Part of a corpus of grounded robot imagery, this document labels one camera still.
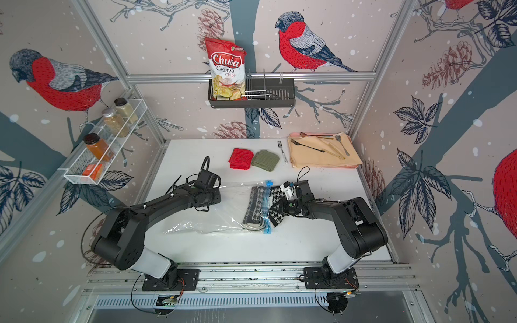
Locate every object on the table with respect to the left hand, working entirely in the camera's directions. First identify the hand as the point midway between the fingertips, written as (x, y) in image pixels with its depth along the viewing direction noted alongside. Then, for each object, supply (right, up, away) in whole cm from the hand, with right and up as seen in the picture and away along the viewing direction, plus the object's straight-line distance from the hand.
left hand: (220, 193), depth 92 cm
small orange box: (-36, +12, -27) cm, 46 cm away
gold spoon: (+46, +30, +30) cm, 63 cm away
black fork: (+46, +23, +26) cm, 58 cm away
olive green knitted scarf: (+22, +15, +14) cm, 30 cm away
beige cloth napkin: (+46, +21, +23) cm, 56 cm away
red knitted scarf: (+8, +16, +14) cm, 23 cm away
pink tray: (+41, +31, +31) cm, 60 cm away
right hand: (+24, -6, -2) cm, 25 cm away
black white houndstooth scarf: (+16, -10, -7) cm, 20 cm away
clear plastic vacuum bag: (+11, -7, -1) cm, 13 cm away
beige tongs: (+65, +17, +21) cm, 71 cm away
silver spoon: (+67, +28, +29) cm, 78 cm away
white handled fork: (+30, +24, +26) cm, 47 cm away
